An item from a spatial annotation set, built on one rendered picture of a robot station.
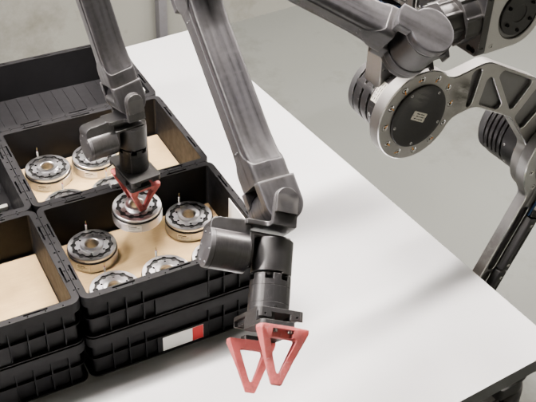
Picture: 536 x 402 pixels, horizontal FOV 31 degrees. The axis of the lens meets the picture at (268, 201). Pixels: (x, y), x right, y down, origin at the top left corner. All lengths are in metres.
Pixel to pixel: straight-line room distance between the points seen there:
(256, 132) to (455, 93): 0.73
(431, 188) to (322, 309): 1.61
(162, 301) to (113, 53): 0.49
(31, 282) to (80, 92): 0.72
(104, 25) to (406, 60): 0.57
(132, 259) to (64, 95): 0.68
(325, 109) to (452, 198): 0.73
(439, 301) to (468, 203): 1.47
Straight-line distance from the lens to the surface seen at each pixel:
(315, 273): 2.18
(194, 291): 1.90
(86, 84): 2.59
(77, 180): 2.24
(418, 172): 3.71
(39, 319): 1.79
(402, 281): 2.19
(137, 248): 2.04
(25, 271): 2.02
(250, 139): 1.34
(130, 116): 1.82
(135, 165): 1.89
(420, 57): 1.51
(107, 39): 1.79
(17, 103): 2.54
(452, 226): 3.48
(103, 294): 1.80
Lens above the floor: 2.18
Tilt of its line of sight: 38 degrees down
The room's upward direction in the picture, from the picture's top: 2 degrees clockwise
